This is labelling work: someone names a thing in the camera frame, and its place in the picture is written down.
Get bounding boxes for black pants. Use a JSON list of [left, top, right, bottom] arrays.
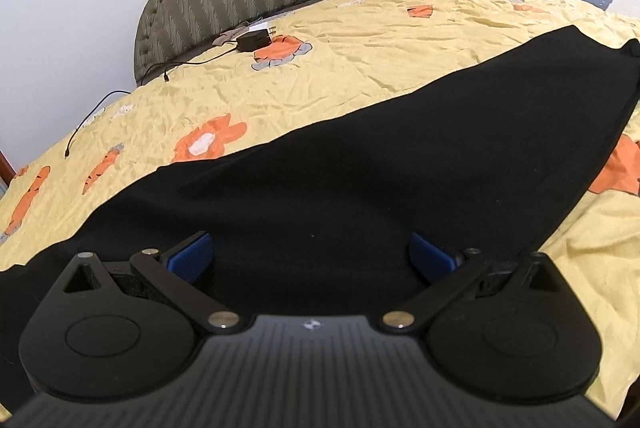
[[1, 27, 639, 411]]

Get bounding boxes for yellow carrot print bedsheet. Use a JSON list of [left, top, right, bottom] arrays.
[[1, 0, 639, 411]]

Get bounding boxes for black power adapter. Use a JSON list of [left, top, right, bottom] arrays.
[[235, 29, 271, 53]]

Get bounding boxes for white plug charger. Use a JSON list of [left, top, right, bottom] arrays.
[[248, 21, 277, 36]]

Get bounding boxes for black charging cable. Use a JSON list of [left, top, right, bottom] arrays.
[[63, 46, 241, 161]]

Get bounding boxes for brown wooden door frame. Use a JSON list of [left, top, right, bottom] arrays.
[[0, 151, 15, 186]]

